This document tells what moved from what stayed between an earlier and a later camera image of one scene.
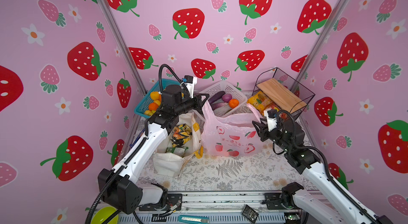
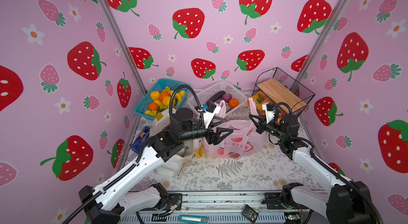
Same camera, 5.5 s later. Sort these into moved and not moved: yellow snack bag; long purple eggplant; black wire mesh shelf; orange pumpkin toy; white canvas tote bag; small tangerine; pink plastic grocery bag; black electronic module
Moved: white canvas tote bag; pink plastic grocery bag
Not moved: long purple eggplant; yellow snack bag; orange pumpkin toy; small tangerine; black wire mesh shelf; black electronic module
